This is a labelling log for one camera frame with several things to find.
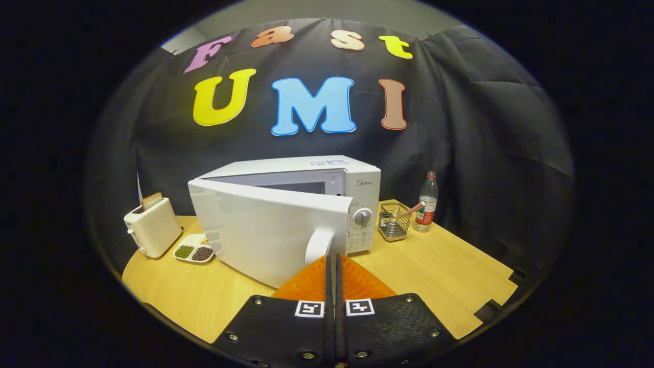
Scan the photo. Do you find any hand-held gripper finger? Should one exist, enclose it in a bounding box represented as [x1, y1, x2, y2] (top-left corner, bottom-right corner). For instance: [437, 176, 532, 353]
[211, 255, 335, 368]
[335, 253, 458, 368]

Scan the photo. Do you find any white microwave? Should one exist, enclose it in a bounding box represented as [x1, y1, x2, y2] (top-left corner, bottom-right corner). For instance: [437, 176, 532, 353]
[188, 155, 382, 289]

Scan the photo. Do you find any clear bottle with red label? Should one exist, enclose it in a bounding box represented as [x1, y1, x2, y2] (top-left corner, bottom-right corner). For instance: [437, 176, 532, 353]
[413, 171, 439, 233]

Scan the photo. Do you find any divided dish of beans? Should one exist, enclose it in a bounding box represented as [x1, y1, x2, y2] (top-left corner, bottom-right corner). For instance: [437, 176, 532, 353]
[173, 233, 218, 264]

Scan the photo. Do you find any cream toaster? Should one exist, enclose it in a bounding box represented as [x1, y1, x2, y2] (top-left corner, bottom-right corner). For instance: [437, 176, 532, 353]
[124, 197, 183, 259]

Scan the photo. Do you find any metal wire basket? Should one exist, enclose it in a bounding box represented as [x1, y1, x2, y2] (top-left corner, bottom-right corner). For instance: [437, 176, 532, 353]
[378, 202, 412, 242]

